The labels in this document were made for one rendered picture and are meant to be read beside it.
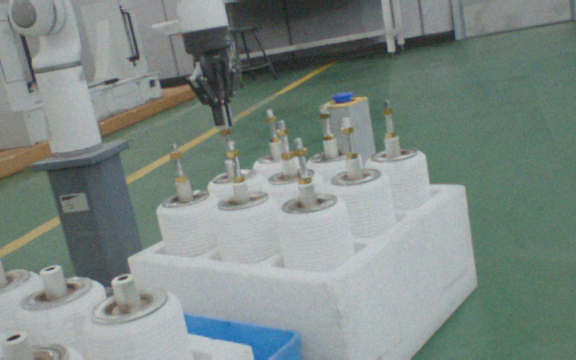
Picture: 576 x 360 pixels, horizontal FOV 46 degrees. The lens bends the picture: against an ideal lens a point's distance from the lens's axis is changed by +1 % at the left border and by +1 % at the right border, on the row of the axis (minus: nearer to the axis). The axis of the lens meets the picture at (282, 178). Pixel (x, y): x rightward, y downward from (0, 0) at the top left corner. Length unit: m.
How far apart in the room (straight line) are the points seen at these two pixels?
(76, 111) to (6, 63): 2.34
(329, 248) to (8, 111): 2.98
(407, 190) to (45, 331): 0.57
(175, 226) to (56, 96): 0.49
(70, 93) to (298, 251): 0.69
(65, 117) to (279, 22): 5.08
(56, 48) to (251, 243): 0.67
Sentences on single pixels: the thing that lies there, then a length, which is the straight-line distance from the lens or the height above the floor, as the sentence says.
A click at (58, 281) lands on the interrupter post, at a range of 0.76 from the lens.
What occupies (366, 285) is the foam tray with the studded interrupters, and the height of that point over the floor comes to 0.15.
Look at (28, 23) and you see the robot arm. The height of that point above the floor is 0.56.
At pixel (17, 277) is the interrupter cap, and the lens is 0.87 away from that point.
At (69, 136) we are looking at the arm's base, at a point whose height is 0.34.
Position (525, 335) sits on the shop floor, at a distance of 1.03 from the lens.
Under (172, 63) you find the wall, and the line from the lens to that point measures 6.81.
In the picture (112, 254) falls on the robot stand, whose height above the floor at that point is 0.09.
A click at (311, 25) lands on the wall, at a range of 6.29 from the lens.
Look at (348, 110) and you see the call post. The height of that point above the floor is 0.30.
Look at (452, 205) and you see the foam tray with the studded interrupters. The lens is 1.08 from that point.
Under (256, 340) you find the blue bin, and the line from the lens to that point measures 0.89.
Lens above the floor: 0.50
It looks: 14 degrees down
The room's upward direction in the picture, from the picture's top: 11 degrees counter-clockwise
